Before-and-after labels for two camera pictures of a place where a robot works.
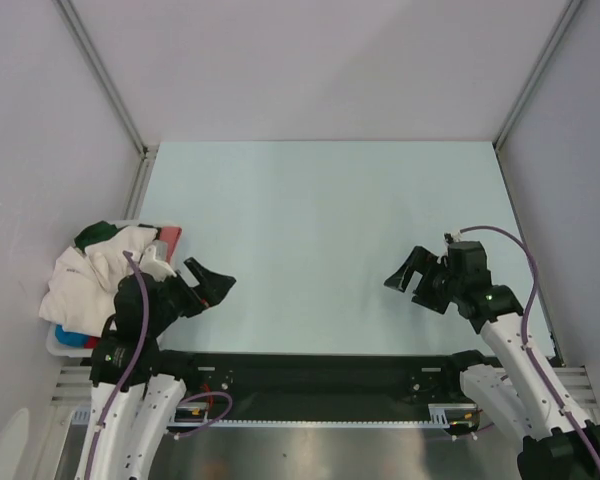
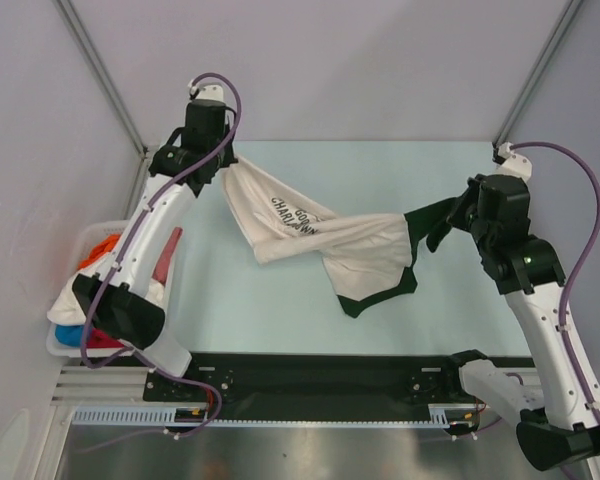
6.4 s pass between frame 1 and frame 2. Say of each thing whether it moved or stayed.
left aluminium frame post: stayed
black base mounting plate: stayed
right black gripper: moved
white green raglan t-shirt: moved
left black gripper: moved
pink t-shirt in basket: stayed
